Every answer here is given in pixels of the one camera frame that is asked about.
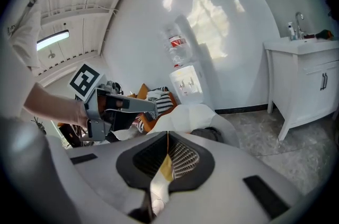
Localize clear water bottle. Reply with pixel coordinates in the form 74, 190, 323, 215
160, 26, 193, 67

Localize orange couch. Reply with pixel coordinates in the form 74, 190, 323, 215
57, 82, 179, 140

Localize black white striped blanket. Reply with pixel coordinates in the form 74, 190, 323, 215
135, 86, 175, 133

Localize white water dispenser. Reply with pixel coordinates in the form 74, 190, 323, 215
169, 62, 204, 106

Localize white sink cabinet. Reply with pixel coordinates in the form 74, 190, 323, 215
263, 37, 339, 142

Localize person's left forearm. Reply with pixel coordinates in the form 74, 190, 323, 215
23, 82, 88, 129

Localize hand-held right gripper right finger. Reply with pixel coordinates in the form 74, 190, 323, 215
161, 131, 325, 224

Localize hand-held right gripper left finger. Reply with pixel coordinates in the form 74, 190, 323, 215
0, 117, 168, 224

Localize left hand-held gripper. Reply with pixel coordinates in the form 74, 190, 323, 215
68, 63, 158, 142

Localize green orange object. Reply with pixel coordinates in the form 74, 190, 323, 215
314, 29, 335, 40

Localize long ceiling light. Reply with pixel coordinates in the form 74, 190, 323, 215
36, 29, 70, 51

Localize person's white shirt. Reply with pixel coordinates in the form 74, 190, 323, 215
0, 0, 43, 123

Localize black tree coat rack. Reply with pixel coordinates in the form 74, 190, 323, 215
31, 116, 48, 136

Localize small white bottle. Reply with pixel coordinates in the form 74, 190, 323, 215
287, 21, 296, 41

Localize orange cushion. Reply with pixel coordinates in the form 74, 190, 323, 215
136, 82, 151, 101

